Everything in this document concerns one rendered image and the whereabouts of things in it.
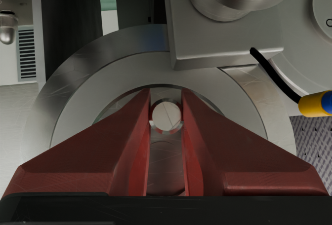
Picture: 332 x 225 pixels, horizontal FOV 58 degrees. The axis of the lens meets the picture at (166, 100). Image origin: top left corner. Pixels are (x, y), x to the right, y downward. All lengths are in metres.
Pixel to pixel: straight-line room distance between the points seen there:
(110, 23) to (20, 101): 2.53
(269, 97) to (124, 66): 0.08
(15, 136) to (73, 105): 0.38
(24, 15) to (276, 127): 0.46
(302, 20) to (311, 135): 0.21
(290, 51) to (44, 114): 0.14
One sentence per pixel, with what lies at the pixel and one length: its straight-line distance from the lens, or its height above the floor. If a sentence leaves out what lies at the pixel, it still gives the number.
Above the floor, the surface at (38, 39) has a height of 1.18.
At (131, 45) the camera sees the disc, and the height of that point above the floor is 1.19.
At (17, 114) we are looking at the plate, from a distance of 0.54.
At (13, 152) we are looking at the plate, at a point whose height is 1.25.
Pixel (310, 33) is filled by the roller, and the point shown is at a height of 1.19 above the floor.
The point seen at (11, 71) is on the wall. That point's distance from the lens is 3.16.
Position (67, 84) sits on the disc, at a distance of 0.17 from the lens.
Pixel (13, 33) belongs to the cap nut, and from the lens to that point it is 0.55.
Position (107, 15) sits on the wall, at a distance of 3.06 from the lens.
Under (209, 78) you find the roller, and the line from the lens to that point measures 0.16.
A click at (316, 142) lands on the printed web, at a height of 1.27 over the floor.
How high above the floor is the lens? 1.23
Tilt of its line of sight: 5 degrees down
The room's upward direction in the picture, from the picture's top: 174 degrees clockwise
